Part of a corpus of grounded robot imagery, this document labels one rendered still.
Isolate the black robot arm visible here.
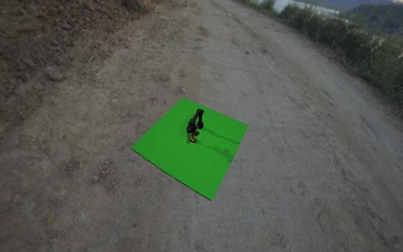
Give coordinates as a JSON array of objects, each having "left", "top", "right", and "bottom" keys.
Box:
[{"left": 187, "top": 108, "right": 204, "bottom": 134}]

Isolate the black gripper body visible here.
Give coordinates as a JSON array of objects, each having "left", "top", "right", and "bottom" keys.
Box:
[{"left": 192, "top": 128, "right": 199, "bottom": 136}]

